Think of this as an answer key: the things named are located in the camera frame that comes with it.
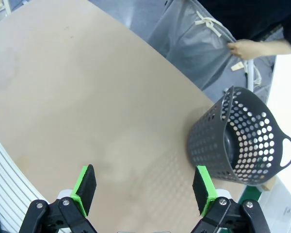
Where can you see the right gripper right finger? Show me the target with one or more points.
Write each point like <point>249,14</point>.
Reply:
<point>203,191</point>

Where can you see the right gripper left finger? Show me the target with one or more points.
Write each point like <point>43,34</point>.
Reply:
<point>86,191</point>

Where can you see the dark grey perforated basket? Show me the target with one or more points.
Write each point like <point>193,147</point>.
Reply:
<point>203,145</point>

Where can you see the grey sweat shorts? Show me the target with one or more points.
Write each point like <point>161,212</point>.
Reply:
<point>191,48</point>

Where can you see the person's left forearm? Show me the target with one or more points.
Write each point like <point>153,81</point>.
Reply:
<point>274,47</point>

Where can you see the person's left hand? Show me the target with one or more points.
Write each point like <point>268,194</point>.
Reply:
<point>242,48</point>

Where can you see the light wooden block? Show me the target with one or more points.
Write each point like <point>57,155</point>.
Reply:
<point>268,185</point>

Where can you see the white ribbed panel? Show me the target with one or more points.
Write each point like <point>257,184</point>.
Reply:
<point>4,182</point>

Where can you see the white table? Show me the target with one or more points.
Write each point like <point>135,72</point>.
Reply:
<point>286,97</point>

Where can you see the light wooden tag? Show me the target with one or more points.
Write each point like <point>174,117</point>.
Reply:
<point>237,66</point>

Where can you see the person in black shirt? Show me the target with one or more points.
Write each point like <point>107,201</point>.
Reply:
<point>257,17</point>

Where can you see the green table bracket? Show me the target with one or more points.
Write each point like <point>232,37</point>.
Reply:
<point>251,194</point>

